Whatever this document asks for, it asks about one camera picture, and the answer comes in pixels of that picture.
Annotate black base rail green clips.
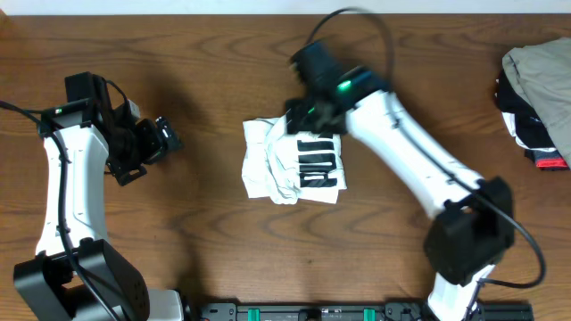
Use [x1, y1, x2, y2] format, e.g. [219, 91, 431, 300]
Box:
[197, 301, 534, 321]

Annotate black red folded garment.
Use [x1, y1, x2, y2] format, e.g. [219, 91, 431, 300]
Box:
[494, 70, 570, 171]

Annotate white t-shirt black print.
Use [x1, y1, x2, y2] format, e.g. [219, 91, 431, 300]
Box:
[242, 117, 347, 205]

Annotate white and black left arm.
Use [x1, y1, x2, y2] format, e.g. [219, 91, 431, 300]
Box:
[13, 98, 185, 320]

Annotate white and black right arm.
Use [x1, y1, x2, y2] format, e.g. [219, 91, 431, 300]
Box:
[286, 65, 515, 320]

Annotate grey folded garment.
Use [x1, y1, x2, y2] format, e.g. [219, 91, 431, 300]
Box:
[501, 37, 570, 167]

